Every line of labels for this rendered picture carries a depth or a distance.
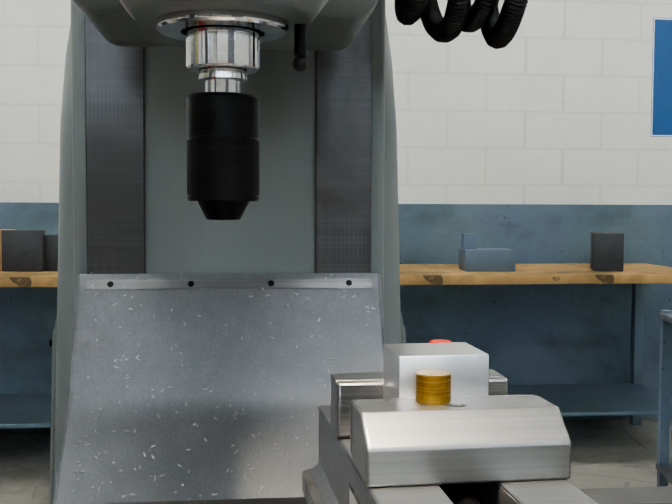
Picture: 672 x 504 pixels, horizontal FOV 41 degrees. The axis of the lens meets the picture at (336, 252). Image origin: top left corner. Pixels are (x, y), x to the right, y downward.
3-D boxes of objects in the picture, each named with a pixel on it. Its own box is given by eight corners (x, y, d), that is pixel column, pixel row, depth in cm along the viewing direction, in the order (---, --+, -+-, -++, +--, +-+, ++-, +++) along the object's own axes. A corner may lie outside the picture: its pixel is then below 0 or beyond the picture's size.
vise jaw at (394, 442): (571, 479, 54) (572, 413, 53) (366, 488, 52) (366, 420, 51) (534, 452, 59) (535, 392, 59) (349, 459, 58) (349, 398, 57)
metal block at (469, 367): (488, 444, 59) (489, 354, 59) (398, 448, 58) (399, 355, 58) (465, 425, 64) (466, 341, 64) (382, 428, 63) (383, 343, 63)
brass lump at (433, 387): (455, 404, 56) (455, 375, 55) (420, 405, 55) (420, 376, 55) (445, 397, 58) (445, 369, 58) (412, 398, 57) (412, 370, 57)
